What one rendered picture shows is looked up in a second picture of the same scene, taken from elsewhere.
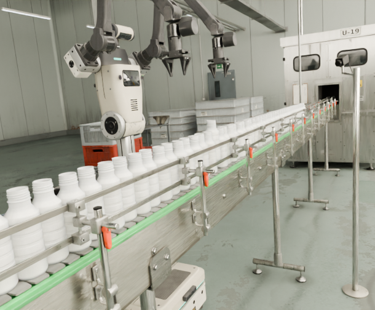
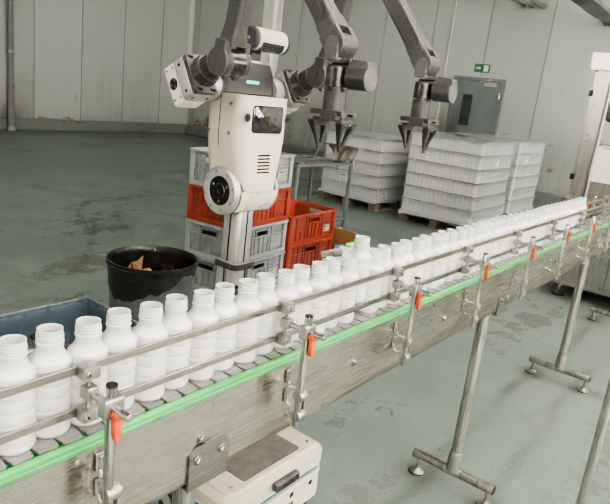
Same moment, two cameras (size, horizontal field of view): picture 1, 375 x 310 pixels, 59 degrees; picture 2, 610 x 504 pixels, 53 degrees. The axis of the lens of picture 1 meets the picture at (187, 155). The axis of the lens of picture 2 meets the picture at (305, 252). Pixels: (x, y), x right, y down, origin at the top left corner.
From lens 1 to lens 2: 31 cm
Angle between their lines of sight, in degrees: 9
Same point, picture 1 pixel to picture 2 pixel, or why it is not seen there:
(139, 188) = (199, 345)
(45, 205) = (46, 363)
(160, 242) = (216, 425)
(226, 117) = (462, 171)
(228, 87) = (486, 110)
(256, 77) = (544, 103)
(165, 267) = (216, 462)
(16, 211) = (5, 370)
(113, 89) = (233, 135)
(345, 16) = not seen: outside the picture
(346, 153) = not seen: outside the picture
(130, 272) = (155, 463)
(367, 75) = not seen: outside the picture
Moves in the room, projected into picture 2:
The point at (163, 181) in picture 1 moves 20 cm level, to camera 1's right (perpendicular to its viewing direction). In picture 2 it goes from (245, 334) to (347, 352)
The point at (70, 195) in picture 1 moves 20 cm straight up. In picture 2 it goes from (85, 352) to (88, 220)
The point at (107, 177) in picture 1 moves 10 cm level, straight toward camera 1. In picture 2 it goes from (149, 328) to (138, 354)
